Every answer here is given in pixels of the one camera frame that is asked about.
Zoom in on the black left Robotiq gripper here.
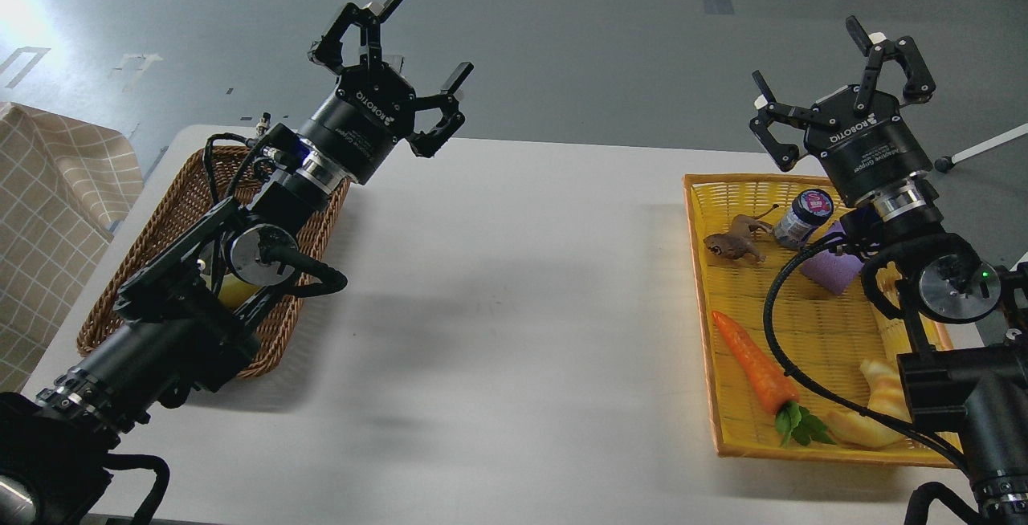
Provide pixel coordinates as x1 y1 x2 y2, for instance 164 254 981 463
301 0 475 186

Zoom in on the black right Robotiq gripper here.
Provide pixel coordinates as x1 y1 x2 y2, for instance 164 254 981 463
749 15 937 208

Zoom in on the yellow tape roll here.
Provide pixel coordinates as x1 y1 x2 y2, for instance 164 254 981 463
196 258 261 311

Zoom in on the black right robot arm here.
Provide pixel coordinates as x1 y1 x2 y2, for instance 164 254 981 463
749 16 1027 524

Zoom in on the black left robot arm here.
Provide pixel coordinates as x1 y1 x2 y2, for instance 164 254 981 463
2 0 473 524

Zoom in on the small jar with blue lid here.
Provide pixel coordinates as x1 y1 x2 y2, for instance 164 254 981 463
772 189 834 250

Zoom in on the white leg with black caster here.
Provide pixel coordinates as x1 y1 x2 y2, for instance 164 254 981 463
933 123 1028 173

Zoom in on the purple foam block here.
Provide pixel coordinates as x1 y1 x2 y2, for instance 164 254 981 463
799 250 862 295

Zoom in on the brown toy frog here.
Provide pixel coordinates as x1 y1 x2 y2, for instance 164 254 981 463
702 204 780 263

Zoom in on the brown wicker basket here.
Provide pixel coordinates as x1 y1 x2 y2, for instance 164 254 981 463
75 145 352 379

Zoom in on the yellow plastic basket tray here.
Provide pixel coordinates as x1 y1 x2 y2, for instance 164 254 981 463
683 173 950 468

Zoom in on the orange toy carrot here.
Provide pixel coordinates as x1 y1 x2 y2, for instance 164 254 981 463
710 311 799 416

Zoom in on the toy croissant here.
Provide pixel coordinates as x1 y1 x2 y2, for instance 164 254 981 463
825 358 912 450

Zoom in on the beige checkered cloth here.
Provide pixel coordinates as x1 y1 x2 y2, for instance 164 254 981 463
1 102 143 391

